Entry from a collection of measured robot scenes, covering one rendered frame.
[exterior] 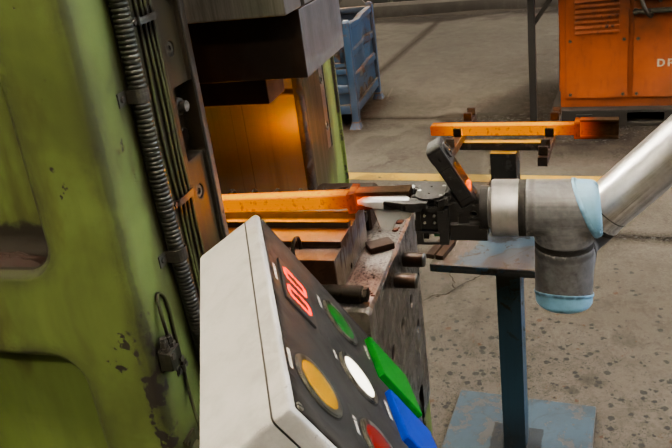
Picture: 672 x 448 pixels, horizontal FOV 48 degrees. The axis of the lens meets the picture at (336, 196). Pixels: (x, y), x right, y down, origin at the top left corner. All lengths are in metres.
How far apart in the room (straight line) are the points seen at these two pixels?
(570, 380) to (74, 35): 2.01
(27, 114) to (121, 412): 0.40
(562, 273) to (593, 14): 3.53
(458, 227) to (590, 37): 3.53
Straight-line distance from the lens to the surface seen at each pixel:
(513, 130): 1.78
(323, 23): 1.15
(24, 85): 0.88
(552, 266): 1.21
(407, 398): 0.83
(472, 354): 2.63
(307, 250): 1.21
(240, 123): 1.52
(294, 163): 1.51
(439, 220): 1.19
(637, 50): 4.69
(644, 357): 2.65
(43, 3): 0.84
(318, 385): 0.58
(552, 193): 1.17
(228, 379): 0.59
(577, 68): 4.72
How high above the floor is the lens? 1.51
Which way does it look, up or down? 22 degrees down
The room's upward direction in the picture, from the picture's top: 8 degrees counter-clockwise
